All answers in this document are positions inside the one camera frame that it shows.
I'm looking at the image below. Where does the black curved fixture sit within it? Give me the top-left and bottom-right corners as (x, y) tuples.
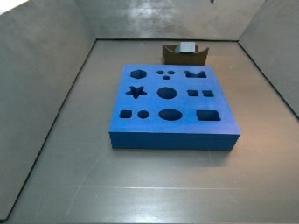
(162, 45), (209, 66)

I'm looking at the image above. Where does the blue foam shape board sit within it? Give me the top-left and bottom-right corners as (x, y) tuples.
(108, 65), (240, 151)

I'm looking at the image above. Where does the light blue rectangular block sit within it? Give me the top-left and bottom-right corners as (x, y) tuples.
(176, 42), (195, 53)

